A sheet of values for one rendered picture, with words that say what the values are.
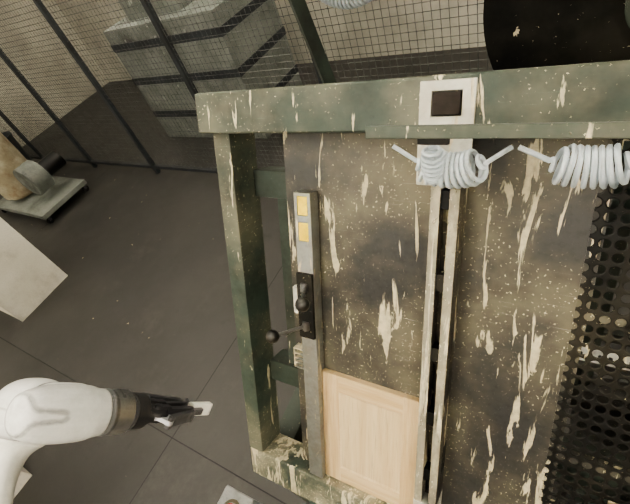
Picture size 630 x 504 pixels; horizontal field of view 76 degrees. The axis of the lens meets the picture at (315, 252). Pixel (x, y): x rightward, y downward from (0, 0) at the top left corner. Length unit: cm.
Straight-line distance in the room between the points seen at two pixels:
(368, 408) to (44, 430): 80
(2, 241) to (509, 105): 434
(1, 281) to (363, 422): 392
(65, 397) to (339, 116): 75
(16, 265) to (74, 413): 387
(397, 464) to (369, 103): 100
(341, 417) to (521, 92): 99
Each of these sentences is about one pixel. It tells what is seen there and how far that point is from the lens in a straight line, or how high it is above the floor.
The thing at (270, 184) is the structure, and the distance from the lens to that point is 120.
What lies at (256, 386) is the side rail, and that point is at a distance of 144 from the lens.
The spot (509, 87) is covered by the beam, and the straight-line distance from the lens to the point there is 81.
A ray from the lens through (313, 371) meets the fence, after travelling 126.
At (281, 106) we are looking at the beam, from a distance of 98.
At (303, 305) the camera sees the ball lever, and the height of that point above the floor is 156.
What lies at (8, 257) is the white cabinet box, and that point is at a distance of 467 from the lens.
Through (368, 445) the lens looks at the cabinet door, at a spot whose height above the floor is 105.
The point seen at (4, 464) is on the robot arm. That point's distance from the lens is 105.
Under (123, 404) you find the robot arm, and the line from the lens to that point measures 95.
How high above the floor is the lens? 233
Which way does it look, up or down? 44 degrees down
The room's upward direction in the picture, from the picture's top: 24 degrees counter-clockwise
